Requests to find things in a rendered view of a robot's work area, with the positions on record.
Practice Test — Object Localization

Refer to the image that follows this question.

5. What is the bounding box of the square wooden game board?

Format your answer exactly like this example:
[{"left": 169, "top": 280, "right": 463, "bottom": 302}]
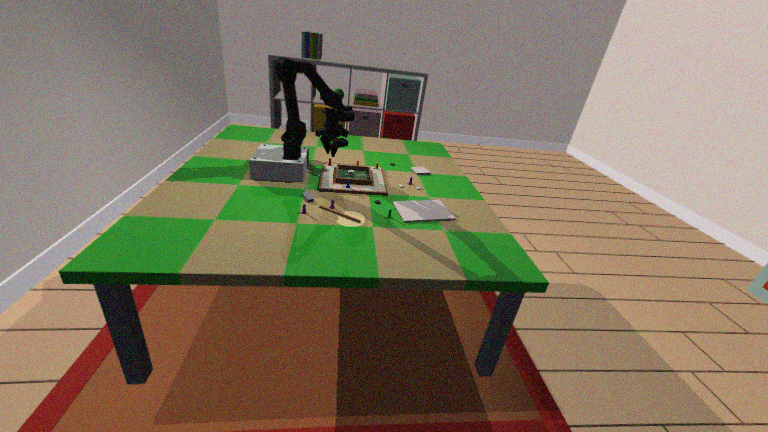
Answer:
[{"left": 321, "top": 163, "right": 386, "bottom": 192}]

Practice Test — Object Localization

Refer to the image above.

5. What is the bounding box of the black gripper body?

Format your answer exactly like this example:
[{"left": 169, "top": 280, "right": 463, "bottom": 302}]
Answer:
[{"left": 315, "top": 123, "right": 348, "bottom": 148}]

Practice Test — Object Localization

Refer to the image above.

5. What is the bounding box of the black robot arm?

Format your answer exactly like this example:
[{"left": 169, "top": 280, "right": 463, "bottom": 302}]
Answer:
[{"left": 275, "top": 57, "right": 355, "bottom": 160}]

